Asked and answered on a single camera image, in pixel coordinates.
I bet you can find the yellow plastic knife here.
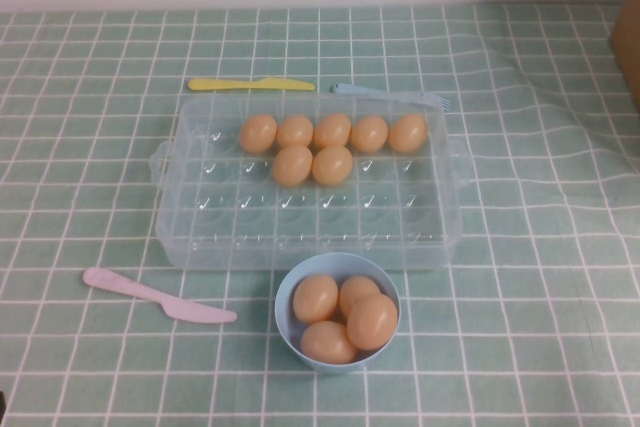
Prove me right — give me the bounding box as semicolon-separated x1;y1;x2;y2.
187;77;317;93

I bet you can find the transparent plastic egg box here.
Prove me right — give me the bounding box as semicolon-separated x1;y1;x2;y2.
149;94;471;273

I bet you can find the pink plastic knife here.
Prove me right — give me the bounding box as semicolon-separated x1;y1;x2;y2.
82;267;239;324

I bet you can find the brown egg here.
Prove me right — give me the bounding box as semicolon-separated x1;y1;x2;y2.
311;145;355;186
272;145;314;187
338;275;382;318
350;115;390;153
276;114;315;149
239;113;278;153
313;113;353;150
300;320;359;366
292;273;340;325
346;293;399;352
388;113;429;155

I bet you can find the light blue plastic fork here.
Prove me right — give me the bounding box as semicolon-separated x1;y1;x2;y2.
331;82;451;111

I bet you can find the light blue bowl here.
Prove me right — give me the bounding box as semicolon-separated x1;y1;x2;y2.
275;252;402;377

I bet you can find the brown cardboard box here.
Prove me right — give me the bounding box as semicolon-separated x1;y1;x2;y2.
608;0;640;113

